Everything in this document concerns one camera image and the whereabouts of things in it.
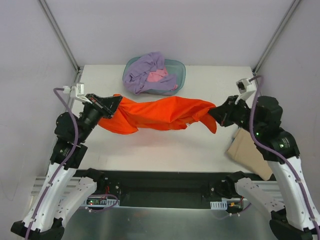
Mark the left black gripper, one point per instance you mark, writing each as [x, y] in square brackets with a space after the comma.
[100, 106]

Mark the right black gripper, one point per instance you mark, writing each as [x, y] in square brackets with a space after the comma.
[229, 110]

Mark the orange t shirt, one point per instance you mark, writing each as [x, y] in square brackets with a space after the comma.
[169, 113]

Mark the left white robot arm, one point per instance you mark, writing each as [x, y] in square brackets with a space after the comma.
[49, 215]

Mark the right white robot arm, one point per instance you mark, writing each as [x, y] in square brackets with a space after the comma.
[296, 217]

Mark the lilac t shirt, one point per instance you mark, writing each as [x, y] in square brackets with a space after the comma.
[135, 77]

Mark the brown cardboard sheet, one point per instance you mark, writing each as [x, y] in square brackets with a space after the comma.
[244, 152]

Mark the pink t shirt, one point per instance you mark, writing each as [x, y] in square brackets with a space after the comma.
[161, 80]

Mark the teal plastic basket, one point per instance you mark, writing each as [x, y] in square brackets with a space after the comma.
[173, 67]

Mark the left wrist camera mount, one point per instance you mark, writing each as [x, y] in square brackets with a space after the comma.
[77, 92]

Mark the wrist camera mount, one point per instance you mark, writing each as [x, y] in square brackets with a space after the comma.
[77, 92]
[246, 89]

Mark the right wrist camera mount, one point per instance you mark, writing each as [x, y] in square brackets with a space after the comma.
[246, 89]

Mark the front aluminium rail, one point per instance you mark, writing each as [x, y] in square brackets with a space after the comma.
[270, 187]

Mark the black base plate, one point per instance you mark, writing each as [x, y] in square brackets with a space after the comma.
[179, 190]

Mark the left aluminium frame post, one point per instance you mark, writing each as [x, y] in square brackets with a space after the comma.
[59, 34]

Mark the aluminium frame post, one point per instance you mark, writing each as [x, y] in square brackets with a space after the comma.
[59, 34]
[293, 7]

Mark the right slotted cable duct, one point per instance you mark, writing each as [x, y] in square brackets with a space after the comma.
[219, 205]

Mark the slotted cable duct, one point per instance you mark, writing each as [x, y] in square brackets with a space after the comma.
[99, 202]
[219, 205]

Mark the left slotted cable duct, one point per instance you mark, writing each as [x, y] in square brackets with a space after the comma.
[99, 202]

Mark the right aluminium frame post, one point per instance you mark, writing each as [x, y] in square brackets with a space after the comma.
[293, 7]

